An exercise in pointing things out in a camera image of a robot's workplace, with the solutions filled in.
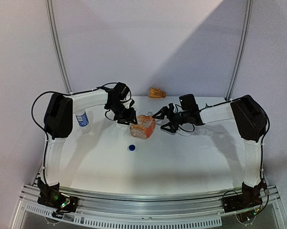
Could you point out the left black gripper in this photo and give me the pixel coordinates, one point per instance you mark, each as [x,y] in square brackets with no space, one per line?
[129,118]

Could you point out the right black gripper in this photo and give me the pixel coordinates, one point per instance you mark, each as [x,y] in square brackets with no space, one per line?
[163,111]

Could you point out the crushed orange label bottle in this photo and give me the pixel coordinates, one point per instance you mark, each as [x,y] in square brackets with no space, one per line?
[144,128]

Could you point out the blue bottle cap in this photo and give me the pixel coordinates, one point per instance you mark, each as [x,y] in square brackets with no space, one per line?
[131,147]

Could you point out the clear bottle blue label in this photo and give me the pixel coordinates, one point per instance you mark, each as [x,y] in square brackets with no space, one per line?
[83,121]

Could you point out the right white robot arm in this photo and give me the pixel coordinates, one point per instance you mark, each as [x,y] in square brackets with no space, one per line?
[251,120]

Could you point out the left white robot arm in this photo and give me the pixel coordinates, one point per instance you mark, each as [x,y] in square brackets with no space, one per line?
[58,123]

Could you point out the small brown bottle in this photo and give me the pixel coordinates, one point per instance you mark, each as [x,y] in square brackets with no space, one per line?
[156,93]

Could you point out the right aluminium corner post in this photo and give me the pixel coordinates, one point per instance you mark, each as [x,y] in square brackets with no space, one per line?
[241,49]

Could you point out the aluminium corner post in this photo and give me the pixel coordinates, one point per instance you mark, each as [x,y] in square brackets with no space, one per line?
[56,45]
[241,49]

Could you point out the aluminium front rail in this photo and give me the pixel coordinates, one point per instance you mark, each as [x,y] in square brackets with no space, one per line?
[116,211]

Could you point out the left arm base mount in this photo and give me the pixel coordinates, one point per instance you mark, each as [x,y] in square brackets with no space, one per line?
[50,196]

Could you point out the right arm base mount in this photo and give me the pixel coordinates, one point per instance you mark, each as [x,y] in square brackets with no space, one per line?
[253,200]

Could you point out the left aluminium corner post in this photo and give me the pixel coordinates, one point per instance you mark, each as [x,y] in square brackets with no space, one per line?
[56,45]

